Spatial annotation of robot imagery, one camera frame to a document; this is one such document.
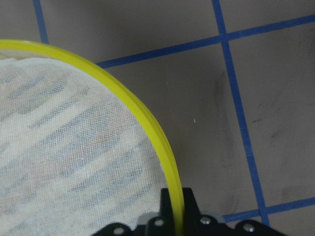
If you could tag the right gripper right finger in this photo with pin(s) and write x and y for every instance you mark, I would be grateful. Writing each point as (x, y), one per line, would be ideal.
(199, 224)

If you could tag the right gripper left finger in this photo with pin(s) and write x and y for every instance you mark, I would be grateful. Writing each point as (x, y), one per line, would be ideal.
(160, 224)

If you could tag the yellow bamboo steamer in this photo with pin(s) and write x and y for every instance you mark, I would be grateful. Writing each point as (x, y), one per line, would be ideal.
(78, 150)

